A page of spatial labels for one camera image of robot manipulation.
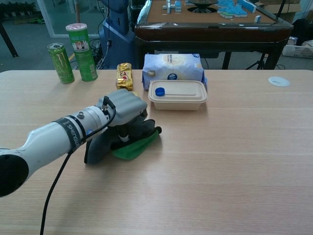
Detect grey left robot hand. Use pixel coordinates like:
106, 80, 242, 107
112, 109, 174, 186
97, 88, 149, 142

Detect grey and green microfiber cloth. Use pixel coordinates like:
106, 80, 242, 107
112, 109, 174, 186
84, 115, 162, 165

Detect gold foil snack packet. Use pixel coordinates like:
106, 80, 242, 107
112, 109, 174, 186
115, 62, 134, 91

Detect beige lidded food container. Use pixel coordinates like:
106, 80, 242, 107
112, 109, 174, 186
148, 79, 208, 111

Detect light blue tissue pack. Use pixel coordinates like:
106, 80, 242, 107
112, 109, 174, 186
141, 53, 208, 93

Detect blue machine stand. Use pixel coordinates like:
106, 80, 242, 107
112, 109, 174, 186
98, 0, 135, 70

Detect green chips tube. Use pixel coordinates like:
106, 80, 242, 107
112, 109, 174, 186
65, 23, 99, 82

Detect green energy drink can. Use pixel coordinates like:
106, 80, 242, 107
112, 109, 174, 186
47, 43, 75, 85

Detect dark wooden mahjong table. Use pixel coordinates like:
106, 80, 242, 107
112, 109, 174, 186
134, 0, 294, 71

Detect black bowl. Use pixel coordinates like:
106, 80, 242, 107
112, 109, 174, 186
187, 0, 220, 13

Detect black table leg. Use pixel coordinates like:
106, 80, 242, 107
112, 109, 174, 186
0, 23, 19, 59

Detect heap of blue mahjong tiles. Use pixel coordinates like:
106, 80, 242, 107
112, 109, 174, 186
216, 0, 257, 20

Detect black tripod legs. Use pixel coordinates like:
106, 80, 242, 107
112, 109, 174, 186
245, 52, 268, 71

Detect black bag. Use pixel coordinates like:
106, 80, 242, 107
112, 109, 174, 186
292, 19, 313, 47

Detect cardboard box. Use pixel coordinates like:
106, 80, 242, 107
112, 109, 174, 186
259, 0, 301, 14

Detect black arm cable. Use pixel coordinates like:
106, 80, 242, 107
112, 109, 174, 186
40, 95, 117, 235

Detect white round cable grommet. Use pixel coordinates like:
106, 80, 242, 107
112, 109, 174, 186
268, 76, 291, 87

